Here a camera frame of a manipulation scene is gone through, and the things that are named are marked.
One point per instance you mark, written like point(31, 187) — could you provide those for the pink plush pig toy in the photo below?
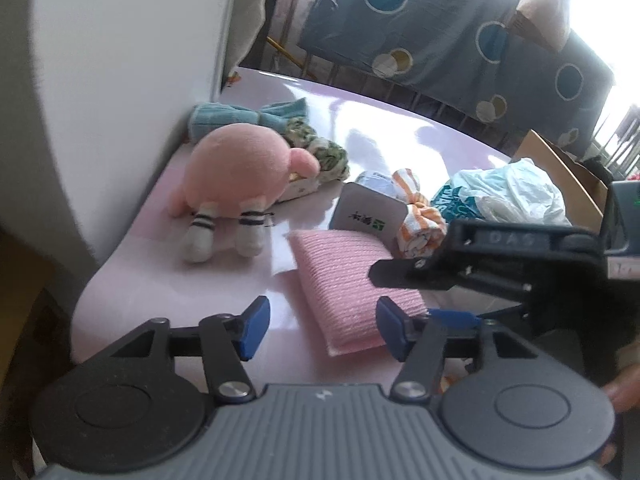
point(236, 172)

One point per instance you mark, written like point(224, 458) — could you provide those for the green patterned rolled cloth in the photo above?
point(332, 158)

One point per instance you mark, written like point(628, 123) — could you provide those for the blue circle-patterned blanket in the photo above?
point(461, 53)

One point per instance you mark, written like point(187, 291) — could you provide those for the person's right hand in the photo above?
point(624, 390)

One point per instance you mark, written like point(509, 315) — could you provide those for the white teal plastic bag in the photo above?
point(519, 192)

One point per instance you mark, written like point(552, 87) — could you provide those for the orange striped rolled towel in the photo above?
point(423, 229)

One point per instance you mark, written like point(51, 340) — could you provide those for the white silver card box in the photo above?
point(364, 210)

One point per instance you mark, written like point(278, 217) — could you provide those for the beige hanging cloth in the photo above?
point(545, 23)

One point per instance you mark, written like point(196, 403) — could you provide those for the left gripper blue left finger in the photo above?
point(227, 342)

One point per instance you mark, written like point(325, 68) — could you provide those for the gold tissue packet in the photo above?
point(299, 187)

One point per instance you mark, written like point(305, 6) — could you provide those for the yellow stick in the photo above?
point(303, 65)

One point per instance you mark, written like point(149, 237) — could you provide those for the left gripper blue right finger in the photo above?
point(419, 344)

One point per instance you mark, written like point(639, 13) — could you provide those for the cardboard box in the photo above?
point(584, 194)

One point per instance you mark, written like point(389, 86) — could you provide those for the pink sponge cloth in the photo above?
point(333, 269)

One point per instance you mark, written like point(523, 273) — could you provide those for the white tissue pack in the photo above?
point(380, 183)

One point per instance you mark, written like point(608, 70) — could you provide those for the beige curtain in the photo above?
point(247, 18)

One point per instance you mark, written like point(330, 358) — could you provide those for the teal knotted towel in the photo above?
point(208, 117)

